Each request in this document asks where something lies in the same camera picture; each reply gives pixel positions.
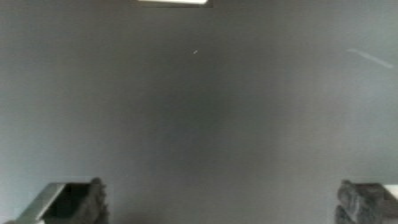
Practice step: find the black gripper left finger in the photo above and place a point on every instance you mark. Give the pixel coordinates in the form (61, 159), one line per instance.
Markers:
(70, 204)

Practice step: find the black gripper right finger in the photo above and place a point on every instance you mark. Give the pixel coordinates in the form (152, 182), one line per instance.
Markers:
(368, 203)

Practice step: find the white U-shaped obstacle fence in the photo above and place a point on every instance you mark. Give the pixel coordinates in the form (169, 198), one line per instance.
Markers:
(176, 3)

